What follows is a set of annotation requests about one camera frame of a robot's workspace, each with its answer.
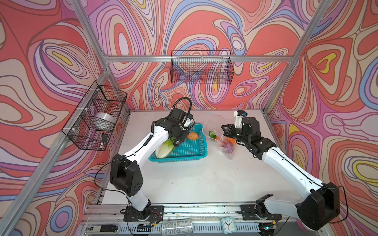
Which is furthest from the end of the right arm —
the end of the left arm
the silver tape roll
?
the silver tape roll

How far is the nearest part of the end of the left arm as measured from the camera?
0.59 metres

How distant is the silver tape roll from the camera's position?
2.31 feet

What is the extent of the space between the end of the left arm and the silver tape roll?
0.93ft
